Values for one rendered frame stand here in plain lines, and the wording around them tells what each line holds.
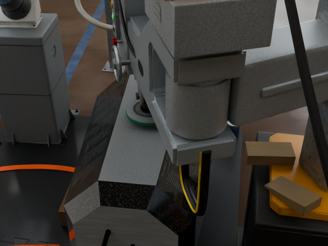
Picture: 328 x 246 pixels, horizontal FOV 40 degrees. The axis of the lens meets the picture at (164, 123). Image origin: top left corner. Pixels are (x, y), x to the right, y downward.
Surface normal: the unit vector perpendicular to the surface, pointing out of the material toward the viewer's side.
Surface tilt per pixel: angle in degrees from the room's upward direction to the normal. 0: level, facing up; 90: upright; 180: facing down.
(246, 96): 90
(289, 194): 11
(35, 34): 0
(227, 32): 90
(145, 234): 90
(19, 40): 90
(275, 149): 0
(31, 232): 0
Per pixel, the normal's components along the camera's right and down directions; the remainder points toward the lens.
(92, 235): -0.14, 0.58
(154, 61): 0.26, 0.56
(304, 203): -0.11, -0.89
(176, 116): -0.68, 0.43
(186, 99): -0.42, 0.53
